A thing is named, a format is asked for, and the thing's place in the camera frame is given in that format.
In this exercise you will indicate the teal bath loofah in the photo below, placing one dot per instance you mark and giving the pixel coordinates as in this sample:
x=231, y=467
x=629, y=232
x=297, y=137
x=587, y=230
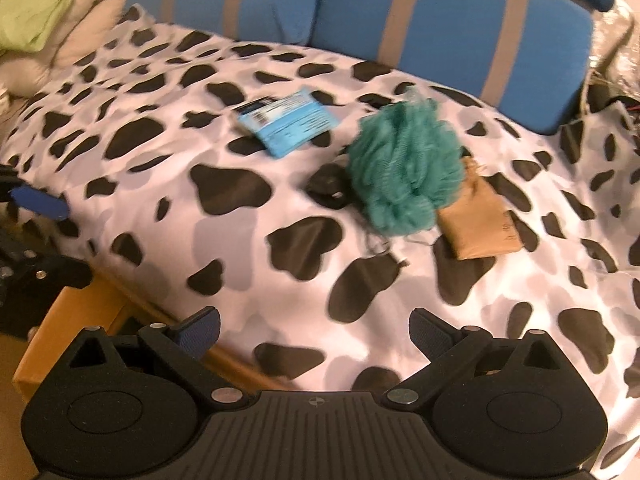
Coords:
x=402, y=160

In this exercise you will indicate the small black soft item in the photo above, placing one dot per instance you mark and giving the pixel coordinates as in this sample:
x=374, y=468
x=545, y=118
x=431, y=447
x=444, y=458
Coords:
x=327, y=185

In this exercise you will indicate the beige comforter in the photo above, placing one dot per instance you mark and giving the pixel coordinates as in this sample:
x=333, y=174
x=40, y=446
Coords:
x=95, y=15

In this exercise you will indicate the light blue packet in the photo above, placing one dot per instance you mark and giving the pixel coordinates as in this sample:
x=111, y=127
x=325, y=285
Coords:
x=287, y=120

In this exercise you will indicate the cow print blanket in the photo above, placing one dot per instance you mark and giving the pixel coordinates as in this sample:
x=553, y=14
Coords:
x=165, y=110

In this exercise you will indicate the clear plastic bag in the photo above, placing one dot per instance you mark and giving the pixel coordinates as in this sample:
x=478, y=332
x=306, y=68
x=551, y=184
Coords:
x=617, y=45

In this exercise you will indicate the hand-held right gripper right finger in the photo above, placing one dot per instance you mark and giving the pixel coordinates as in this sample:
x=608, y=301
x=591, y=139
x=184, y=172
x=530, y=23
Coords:
x=426, y=334

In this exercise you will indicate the green cloth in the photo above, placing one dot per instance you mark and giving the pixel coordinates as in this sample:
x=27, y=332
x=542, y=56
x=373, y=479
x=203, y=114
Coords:
x=35, y=0

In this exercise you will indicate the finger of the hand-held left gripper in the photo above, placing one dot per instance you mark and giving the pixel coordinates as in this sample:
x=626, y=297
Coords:
x=35, y=272
x=40, y=202

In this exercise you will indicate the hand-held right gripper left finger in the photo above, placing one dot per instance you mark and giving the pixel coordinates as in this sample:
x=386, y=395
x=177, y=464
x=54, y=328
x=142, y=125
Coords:
x=199, y=336

